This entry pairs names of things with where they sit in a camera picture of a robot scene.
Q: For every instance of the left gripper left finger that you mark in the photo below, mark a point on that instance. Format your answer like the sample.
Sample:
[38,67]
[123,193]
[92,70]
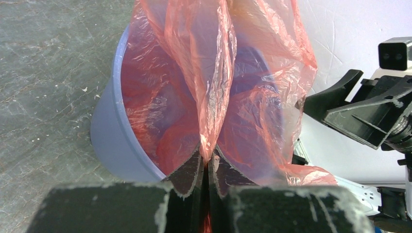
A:
[172,205]

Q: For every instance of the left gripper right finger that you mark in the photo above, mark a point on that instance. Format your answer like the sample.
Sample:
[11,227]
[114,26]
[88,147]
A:
[238,205]

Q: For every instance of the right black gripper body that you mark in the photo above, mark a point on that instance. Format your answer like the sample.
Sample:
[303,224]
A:
[384,86]

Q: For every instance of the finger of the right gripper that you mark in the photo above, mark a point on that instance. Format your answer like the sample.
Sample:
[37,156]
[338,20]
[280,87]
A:
[317,105]
[378,122]

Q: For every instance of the red translucent trash bag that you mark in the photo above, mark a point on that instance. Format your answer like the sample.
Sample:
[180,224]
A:
[232,74]

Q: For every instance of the blue plastic trash bin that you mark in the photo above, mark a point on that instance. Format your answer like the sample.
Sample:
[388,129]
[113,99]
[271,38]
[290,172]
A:
[112,128]

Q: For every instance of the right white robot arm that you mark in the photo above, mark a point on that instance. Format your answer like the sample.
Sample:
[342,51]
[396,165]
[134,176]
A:
[380,180]

